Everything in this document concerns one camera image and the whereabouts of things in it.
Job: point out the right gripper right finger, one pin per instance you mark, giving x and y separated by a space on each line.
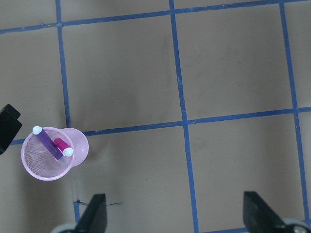
259 217

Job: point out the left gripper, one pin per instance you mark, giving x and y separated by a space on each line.
9 126

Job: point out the purple pen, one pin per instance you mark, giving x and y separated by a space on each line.
42 136

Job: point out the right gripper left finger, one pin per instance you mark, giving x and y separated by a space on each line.
94 218

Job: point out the pink pen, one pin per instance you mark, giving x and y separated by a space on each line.
65 148

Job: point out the pink mesh cup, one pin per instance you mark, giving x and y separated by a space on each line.
49 153

